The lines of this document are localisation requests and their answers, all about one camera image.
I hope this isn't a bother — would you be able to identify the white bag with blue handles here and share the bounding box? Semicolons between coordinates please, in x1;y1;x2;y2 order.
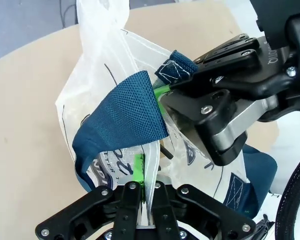
54;0;279;240

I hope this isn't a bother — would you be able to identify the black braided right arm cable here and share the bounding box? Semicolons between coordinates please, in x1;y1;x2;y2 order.
274;149;300;240

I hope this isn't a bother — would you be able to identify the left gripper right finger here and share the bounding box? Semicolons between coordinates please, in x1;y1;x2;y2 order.
150;180;257;240

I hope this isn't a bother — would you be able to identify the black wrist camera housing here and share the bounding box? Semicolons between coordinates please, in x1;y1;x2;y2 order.
249;0;300;51

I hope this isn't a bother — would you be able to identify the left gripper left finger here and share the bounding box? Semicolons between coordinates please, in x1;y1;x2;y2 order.
34;153;147;240

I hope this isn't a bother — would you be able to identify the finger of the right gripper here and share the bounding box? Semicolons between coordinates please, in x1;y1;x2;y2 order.
156;88;279;167

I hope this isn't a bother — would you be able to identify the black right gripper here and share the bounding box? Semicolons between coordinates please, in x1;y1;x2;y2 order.
153;14;300;121

